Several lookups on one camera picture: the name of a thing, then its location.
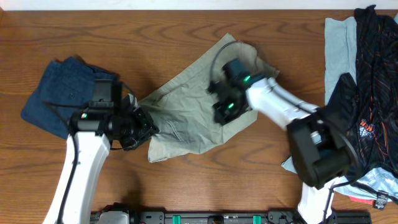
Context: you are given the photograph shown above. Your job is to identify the khaki shorts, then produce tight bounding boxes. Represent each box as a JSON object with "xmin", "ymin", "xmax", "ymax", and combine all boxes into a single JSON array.
[{"xmin": 139, "ymin": 34, "xmax": 280, "ymax": 163}]

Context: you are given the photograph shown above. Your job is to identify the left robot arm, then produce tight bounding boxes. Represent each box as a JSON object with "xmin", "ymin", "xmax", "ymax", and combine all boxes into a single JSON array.
[{"xmin": 44, "ymin": 80, "xmax": 159, "ymax": 223}]

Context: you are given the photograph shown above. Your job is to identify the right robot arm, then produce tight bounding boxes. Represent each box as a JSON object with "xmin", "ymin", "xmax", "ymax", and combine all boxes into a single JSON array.
[{"xmin": 208, "ymin": 58, "xmax": 358, "ymax": 223}]

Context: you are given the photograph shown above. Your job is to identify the folded navy blue shorts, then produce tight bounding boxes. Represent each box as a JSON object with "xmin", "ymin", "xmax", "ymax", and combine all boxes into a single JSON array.
[{"xmin": 21, "ymin": 57, "xmax": 117, "ymax": 139}]

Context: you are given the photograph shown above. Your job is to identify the light blue garment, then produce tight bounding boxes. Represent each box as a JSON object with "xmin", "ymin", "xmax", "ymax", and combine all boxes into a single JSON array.
[{"xmin": 281, "ymin": 16, "xmax": 358, "ymax": 200}]

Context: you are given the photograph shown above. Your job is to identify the black patterned garment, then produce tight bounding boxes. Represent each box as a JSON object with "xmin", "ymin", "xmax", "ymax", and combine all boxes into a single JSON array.
[{"xmin": 330, "ymin": 6, "xmax": 397, "ymax": 176}]

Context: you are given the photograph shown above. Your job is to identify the red pink garment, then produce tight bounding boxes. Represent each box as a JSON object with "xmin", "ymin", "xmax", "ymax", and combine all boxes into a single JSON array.
[{"xmin": 349, "ymin": 196, "xmax": 374, "ymax": 205}]

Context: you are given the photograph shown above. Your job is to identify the light plaid garment with tag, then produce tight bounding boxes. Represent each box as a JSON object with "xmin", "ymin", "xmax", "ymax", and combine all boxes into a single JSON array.
[{"xmin": 336, "ymin": 167, "xmax": 397, "ymax": 210}]

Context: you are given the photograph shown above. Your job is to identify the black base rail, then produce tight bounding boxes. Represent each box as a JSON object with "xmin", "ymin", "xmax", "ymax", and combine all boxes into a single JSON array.
[{"xmin": 89, "ymin": 203, "xmax": 372, "ymax": 224}]

